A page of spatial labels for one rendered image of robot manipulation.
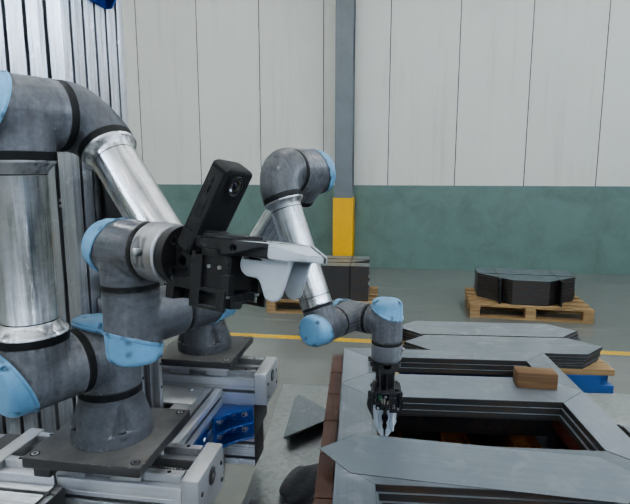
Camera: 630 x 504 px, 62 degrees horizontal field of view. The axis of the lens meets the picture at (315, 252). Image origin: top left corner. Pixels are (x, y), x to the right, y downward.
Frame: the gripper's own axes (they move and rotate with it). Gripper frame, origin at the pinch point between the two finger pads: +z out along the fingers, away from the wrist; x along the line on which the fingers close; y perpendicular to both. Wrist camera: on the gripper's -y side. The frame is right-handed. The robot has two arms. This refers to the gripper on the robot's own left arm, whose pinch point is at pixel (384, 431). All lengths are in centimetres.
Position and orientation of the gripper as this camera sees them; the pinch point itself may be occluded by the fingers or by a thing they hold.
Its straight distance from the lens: 142.7
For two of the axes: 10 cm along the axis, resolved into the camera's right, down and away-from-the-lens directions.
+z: 0.0, 9.9, 1.6
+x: 10.0, 0.1, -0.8
